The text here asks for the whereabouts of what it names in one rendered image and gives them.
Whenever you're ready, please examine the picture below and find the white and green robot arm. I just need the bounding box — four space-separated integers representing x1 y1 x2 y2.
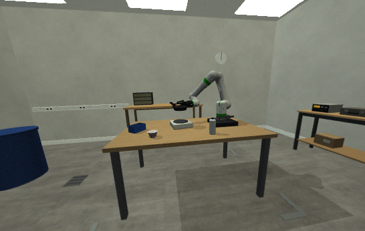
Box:
188 71 234 121

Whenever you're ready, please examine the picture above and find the grey bottle with blue cap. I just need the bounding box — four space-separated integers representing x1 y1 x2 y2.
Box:
209 117 216 135

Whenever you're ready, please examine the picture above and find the black frying pan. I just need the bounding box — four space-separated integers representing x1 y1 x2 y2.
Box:
173 105 188 111

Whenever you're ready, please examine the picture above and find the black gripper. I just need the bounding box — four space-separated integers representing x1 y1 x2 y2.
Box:
172 100 189 107

